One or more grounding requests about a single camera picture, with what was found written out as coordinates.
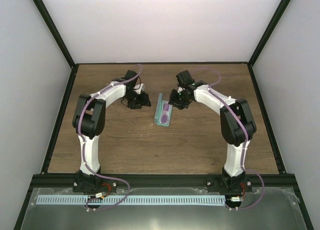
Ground light blue slotted cable duct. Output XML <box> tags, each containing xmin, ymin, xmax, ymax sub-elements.
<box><xmin>35</xmin><ymin>195</ymin><xmax>226</xmax><ymax>206</ymax></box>

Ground black aluminium frame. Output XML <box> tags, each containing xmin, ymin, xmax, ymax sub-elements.
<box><xmin>14</xmin><ymin>0</ymin><xmax>314</xmax><ymax>230</ymax></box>

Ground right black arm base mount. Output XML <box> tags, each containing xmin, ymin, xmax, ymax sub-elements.
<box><xmin>204</xmin><ymin>173</ymin><xmax>252</xmax><ymax>194</ymax></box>

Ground pink transparent sunglasses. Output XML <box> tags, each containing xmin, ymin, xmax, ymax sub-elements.
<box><xmin>160</xmin><ymin>102</ymin><xmax>170</xmax><ymax>124</ymax></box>

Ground blue green glasses case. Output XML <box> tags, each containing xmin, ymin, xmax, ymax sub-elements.
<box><xmin>154</xmin><ymin>93</ymin><xmax>173</xmax><ymax>127</ymax></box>

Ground shiny metal front plate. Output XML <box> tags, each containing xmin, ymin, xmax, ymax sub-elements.
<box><xmin>21</xmin><ymin>187</ymin><xmax>306</xmax><ymax>230</ymax></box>

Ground purple cable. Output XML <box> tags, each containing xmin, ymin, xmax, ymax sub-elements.
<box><xmin>193</xmin><ymin>68</ymin><xmax>265</xmax><ymax>212</ymax></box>
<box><xmin>77</xmin><ymin>63</ymin><xmax>131</xmax><ymax>212</ymax></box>

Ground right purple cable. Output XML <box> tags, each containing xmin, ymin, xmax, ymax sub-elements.
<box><xmin>193</xmin><ymin>68</ymin><xmax>265</xmax><ymax>212</ymax></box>

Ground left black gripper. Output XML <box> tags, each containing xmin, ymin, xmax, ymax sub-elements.
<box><xmin>123</xmin><ymin>90</ymin><xmax>151</xmax><ymax>109</ymax></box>

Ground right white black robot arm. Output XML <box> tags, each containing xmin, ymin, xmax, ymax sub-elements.
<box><xmin>169</xmin><ymin>70</ymin><xmax>257</xmax><ymax>192</ymax></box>

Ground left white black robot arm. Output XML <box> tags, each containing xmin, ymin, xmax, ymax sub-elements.
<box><xmin>72</xmin><ymin>70</ymin><xmax>151</xmax><ymax>192</ymax></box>

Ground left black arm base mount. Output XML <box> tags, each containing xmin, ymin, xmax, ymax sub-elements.
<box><xmin>72</xmin><ymin>170</ymin><xmax>118</xmax><ymax>194</ymax></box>

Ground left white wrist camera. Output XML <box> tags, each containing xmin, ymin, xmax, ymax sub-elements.
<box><xmin>133</xmin><ymin>83</ymin><xmax>146</xmax><ymax>95</ymax></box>

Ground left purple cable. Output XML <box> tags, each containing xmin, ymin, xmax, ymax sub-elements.
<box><xmin>77</xmin><ymin>63</ymin><xmax>131</xmax><ymax>212</ymax></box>

